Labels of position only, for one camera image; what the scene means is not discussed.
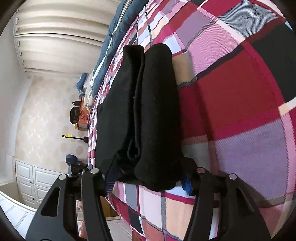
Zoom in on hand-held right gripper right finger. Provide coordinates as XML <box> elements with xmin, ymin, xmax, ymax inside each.
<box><xmin>180</xmin><ymin>157</ymin><xmax>271</xmax><ymax>241</ymax></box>

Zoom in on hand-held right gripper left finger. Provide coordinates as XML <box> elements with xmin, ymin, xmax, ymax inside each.
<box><xmin>25</xmin><ymin>162</ymin><xmax>117</xmax><ymax>241</ymax></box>

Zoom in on black pants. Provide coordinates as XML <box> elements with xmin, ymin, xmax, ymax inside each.
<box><xmin>95</xmin><ymin>43</ymin><xmax>182</xmax><ymax>193</ymax></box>

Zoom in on dark blue device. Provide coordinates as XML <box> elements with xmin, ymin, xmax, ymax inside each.
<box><xmin>66</xmin><ymin>154</ymin><xmax>93</xmax><ymax>178</ymax></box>

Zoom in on black rod with yellow tag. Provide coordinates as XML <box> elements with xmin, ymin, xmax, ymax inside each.
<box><xmin>61</xmin><ymin>134</ymin><xmax>90</xmax><ymax>142</ymax></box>

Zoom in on orange and black case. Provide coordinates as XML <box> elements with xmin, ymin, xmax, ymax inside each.
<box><xmin>69</xmin><ymin>96</ymin><xmax>90</xmax><ymax>131</ymax></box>

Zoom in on white panelled cabinet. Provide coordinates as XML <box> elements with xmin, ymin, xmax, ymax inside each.
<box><xmin>14</xmin><ymin>158</ymin><xmax>68</xmax><ymax>209</ymax></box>

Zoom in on plaid blanket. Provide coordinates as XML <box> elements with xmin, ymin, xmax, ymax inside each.
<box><xmin>87</xmin><ymin>0</ymin><xmax>296</xmax><ymax>241</ymax></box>

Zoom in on blue quilt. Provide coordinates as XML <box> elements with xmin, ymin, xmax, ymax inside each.
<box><xmin>76</xmin><ymin>0</ymin><xmax>149</xmax><ymax>98</ymax></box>

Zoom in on beige curtain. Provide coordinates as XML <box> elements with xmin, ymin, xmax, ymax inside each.
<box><xmin>14</xmin><ymin>0</ymin><xmax>123</xmax><ymax>73</ymax></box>

